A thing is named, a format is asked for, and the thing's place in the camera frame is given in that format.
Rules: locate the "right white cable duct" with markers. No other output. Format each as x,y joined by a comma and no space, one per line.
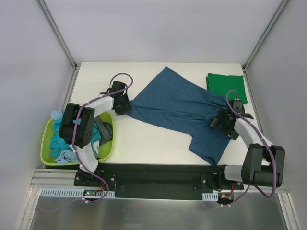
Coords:
210,196

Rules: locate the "white cable duct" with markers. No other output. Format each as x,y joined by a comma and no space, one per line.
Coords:
210,196
76,193

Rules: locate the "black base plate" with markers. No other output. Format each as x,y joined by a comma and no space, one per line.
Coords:
146,181

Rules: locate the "lime green plastic basket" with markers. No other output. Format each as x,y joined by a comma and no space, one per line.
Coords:
105,150

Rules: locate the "left aluminium frame post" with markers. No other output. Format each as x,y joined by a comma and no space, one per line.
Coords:
56,32

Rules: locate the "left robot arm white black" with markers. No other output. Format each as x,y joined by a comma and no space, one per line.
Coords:
77,125

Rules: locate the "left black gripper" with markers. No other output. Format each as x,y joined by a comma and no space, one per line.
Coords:
123,106

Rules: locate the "turquoise t shirt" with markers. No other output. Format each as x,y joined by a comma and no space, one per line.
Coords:
95,140

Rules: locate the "dark blue t shirt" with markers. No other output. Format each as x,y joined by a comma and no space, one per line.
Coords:
172,102

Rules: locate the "light blue t shirt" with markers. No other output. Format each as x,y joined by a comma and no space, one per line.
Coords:
61,151

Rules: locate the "dark grey t shirt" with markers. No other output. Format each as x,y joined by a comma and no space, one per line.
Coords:
105,129

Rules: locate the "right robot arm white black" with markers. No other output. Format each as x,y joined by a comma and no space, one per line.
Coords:
264,162

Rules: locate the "aluminium frame post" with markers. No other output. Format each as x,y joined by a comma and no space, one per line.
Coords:
266,32
56,32

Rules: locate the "right aluminium frame post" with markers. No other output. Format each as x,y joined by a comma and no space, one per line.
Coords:
266,32

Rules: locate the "left white cable duct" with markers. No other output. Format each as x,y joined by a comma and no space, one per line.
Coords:
76,193

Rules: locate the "folded green t shirt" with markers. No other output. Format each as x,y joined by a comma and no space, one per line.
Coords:
222,84

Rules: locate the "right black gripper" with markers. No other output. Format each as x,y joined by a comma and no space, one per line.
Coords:
220,122

